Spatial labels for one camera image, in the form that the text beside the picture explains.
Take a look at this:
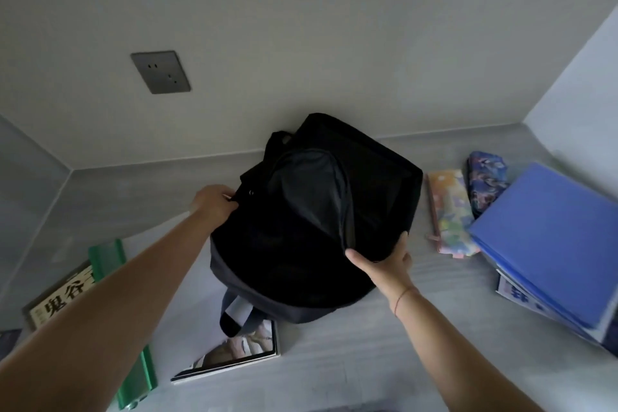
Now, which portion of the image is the person's right hand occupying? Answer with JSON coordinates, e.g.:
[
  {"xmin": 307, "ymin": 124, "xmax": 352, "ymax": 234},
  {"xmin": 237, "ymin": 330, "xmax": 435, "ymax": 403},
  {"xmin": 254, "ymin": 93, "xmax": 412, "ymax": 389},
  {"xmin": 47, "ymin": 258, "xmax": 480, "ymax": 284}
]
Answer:
[{"xmin": 345, "ymin": 231, "xmax": 420, "ymax": 304}]

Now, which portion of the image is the person's left hand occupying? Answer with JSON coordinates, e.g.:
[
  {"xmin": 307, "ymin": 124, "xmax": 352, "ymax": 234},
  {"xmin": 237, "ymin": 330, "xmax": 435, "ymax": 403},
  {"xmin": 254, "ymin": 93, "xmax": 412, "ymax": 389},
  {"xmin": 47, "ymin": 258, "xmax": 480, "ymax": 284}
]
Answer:
[{"xmin": 188, "ymin": 184, "xmax": 240, "ymax": 230}]

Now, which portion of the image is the black backpack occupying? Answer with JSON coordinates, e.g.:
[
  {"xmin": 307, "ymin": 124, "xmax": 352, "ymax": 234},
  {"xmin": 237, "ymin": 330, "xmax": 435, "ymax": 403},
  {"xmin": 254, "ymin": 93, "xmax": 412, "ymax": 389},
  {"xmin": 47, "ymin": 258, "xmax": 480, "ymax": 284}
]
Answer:
[{"xmin": 209, "ymin": 112, "xmax": 424, "ymax": 338}]

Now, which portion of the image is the pastel flower pencil pouch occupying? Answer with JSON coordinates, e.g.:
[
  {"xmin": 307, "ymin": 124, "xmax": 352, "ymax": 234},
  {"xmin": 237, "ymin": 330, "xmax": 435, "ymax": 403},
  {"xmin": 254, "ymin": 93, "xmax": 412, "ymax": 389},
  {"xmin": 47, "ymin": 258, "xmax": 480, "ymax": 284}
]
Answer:
[{"xmin": 424, "ymin": 169, "xmax": 482, "ymax": 259}]

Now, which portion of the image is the clear folder with green spine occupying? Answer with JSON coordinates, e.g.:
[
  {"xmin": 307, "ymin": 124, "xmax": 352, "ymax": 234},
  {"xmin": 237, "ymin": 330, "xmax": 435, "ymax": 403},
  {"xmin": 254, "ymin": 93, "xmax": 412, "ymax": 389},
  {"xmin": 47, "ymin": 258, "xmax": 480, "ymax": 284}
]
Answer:
[{"xmin": 88, "ymin": 238, "xmax": 225, "ymax": 411}]

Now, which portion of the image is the white magazine with blue print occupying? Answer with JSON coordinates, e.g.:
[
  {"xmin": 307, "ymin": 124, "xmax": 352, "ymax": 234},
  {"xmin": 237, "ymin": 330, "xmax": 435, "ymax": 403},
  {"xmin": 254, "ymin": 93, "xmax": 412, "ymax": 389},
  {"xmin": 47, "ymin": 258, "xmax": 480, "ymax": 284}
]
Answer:
[{"xmin": 494, "ymin": 269, "xmax": 607, "ymax": 346}]

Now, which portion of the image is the blue cartoon pencil tin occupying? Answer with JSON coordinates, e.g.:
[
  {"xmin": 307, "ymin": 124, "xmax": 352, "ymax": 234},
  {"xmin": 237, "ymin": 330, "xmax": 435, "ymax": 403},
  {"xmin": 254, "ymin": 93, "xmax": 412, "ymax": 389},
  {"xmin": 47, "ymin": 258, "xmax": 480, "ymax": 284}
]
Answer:
[{"xmin": 465, "ymin": 151, "xmax": 512, "ymax": 222}]

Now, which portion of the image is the magazine with pale hands cover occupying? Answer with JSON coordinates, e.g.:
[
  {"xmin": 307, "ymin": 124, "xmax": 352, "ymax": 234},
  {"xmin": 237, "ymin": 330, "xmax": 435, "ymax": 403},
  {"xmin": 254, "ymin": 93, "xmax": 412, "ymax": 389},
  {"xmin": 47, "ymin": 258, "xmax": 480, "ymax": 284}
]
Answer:
[{"xmin": 169, "ymin": 319, "xmax": 281, "ymax": 386}]

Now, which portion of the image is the blue folder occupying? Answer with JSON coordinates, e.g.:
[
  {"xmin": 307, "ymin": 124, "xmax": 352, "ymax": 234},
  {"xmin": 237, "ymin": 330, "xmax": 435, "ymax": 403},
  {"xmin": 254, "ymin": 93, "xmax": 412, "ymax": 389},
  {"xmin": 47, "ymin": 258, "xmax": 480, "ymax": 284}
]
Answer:
[{"xmin": 467, "ymin": 163, "xmax": 618, "ymax": 345}]

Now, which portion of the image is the beige book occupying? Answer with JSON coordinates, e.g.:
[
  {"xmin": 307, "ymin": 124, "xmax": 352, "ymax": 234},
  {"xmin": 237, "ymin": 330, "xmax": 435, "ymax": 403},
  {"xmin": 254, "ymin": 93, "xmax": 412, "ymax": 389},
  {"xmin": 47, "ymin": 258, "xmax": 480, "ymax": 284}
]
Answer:
[{"xmin": 21, "ymin": 259, "xmax": 100, "ymax": 333}]

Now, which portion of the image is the person's left forearm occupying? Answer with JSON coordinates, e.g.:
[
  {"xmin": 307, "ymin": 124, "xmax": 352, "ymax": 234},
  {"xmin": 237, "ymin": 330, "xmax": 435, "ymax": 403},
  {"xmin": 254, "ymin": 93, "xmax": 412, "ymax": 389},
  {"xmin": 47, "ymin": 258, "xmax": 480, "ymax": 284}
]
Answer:
[{"xmin": 0, "ymin": 206, "xmax": 216, "ymax": 412}]

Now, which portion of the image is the person's right forearm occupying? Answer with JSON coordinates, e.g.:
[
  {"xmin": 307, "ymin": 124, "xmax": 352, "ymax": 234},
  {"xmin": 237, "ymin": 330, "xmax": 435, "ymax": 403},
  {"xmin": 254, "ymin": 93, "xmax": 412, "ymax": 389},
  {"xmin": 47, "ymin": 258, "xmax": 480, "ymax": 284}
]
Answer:
[{"xmin": 393, "ymin": 288, "xmax": 547, "ymax": 412}]

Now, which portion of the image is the red string bracelet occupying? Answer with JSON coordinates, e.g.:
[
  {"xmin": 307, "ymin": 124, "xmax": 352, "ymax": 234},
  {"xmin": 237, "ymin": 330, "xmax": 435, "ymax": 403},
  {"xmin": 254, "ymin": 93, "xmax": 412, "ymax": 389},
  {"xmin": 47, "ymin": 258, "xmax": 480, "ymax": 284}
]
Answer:
[{"xmin": 393, "ymin": 286, "xmax": 420, "ymax": 319}]

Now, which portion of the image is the grey wall socket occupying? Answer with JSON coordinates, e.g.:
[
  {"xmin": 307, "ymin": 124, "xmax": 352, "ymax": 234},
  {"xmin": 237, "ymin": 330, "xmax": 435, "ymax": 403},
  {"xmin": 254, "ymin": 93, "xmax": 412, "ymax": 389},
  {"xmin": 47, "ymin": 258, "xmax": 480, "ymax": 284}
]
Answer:
[{"xmin": 130, "ymin": 50, "xmax": 192, "ymax": 95}]

